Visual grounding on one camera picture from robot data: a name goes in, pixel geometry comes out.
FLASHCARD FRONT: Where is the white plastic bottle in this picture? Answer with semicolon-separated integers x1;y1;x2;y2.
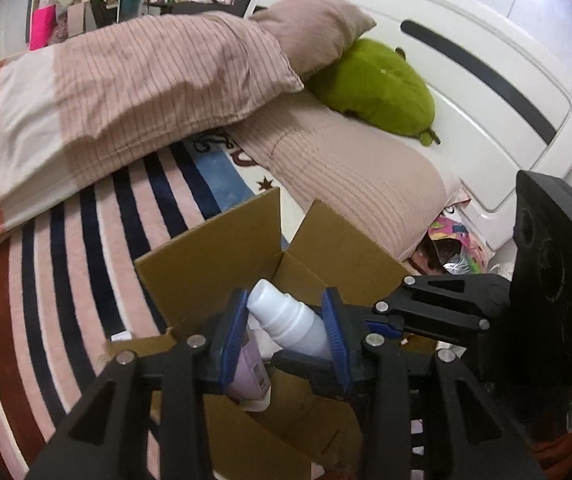
246;278;332;360

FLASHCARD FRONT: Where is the brown cardboard box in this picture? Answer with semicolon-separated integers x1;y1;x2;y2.
105;186;440;480

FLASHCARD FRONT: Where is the lilac cosmetic tube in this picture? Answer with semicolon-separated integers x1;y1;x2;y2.
226;330;272;413

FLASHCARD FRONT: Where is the pink ribbed pillow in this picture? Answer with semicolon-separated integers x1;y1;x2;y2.
225;91;462;260

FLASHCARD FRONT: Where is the striped pink fleece blanket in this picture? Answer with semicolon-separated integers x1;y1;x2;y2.
0;131;277;479

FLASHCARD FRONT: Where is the green plush toy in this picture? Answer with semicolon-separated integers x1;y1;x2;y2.
307;38;441;146

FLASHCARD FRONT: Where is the white bed headboard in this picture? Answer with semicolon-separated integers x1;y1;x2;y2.
246;0;572;250

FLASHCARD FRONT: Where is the striped patchwork duvet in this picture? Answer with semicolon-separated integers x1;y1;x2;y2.
0;12;302;244

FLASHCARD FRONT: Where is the pink storage box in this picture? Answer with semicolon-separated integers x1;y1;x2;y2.
29;4;56;51

